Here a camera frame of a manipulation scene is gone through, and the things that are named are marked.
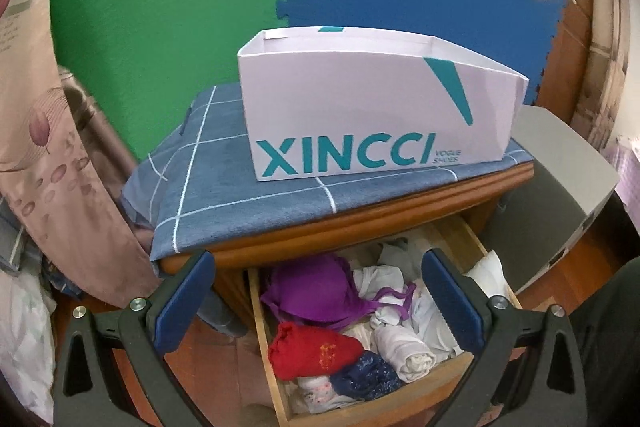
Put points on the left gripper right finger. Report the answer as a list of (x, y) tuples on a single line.
[(525, 362)]

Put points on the pink floral curtain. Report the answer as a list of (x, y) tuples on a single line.
[(47, 175)]

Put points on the white garment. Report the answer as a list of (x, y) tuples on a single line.
[(398, 266), (403, 350)]

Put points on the purple bra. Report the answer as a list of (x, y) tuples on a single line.
[(322, 291)]

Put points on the white floral small underwear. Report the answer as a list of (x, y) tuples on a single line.
[(319, 395)]

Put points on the dark blue sparkly underwear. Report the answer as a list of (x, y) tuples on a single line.
[(369, 378)]

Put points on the blue checked cloth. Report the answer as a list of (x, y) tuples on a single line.
[(198, 187)]

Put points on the wooden nightstand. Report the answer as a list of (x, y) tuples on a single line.
[(353, 227)]

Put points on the open wooden drawer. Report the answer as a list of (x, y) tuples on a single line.
[(348, 332)]

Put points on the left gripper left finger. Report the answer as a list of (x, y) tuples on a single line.
[(89, 389)]

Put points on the green foam mat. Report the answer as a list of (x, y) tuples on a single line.
[(145, 60)]

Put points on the red rolled underwear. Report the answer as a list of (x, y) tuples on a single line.
[(310, 351)]

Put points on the grey white box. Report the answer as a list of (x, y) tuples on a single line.
[(537, 223)]

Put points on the white XINCCI shoe box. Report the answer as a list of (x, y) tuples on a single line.
[(327, 101)]

